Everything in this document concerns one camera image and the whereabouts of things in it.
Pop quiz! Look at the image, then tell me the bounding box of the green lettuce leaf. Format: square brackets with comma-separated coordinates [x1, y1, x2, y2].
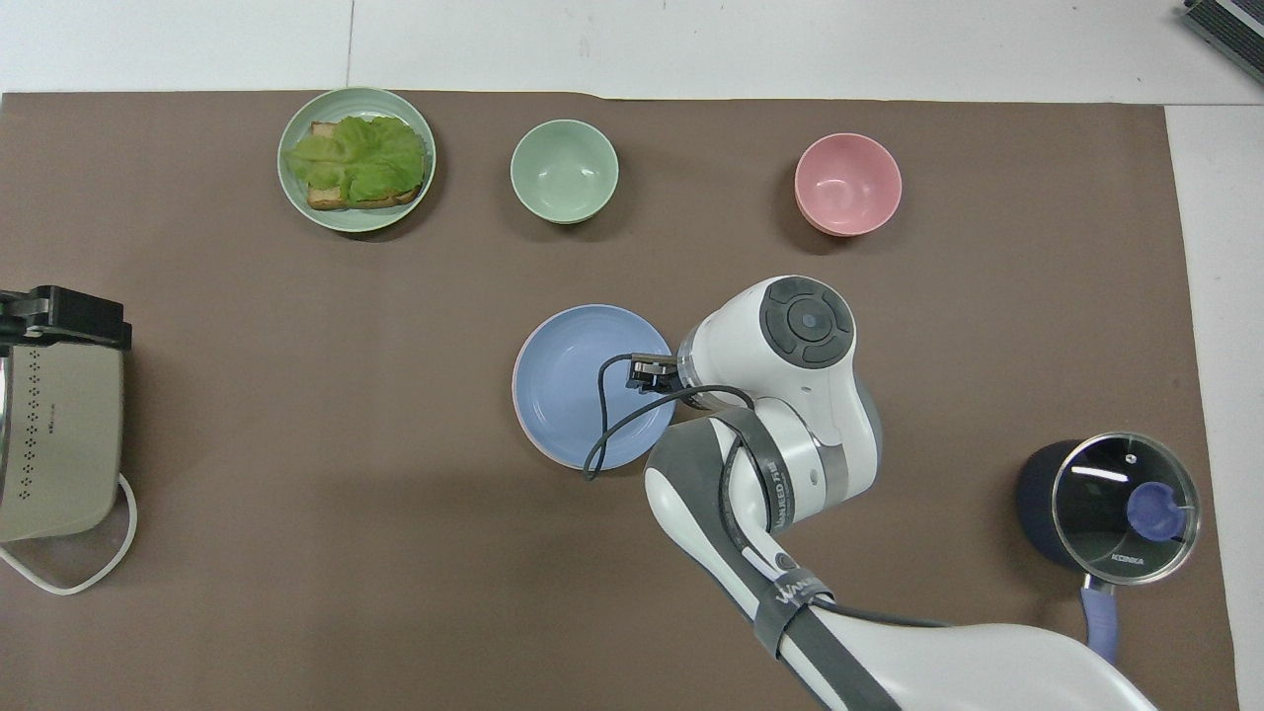
[284, 116, 429, 204]

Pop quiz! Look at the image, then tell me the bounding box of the dark blue pot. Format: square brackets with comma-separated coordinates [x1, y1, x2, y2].
[1016, 438, 1124, 666]

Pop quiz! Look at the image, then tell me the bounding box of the glass pot lid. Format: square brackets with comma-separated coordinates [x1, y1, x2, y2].
[1051, 432, 1203, 587]

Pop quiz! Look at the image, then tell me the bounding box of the green plate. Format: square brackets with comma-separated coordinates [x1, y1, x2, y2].
[277, 87, 437, 234]

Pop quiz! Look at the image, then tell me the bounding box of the grey device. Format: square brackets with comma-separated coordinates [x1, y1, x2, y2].
[1182, 0, 1264, 58]

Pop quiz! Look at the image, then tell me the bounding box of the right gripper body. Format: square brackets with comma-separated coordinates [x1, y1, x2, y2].
[630, 353, 682, 394]

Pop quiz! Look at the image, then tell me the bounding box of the green bowl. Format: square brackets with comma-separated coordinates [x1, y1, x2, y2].
[510, 119, 620, 225]

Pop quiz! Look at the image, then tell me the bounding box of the toast slice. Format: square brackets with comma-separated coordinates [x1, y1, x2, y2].
[306, 121, 427, 211]

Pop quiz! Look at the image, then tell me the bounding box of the white power cord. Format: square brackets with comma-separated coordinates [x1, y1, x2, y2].
[0, 472, 139, 596]

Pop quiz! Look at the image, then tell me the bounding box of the beige sandwich maker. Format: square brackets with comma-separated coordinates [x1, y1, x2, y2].
[0, 285, 133, 543]

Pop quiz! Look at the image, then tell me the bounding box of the pink bowl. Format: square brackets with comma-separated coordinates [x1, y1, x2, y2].
[794, 133, 904, 238]

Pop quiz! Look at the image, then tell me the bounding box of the black cable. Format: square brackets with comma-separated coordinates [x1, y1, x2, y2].
[583, 354, 951, 630]

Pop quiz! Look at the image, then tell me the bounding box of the blue plate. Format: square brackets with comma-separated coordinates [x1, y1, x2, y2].
[512, 304, 682, 472]

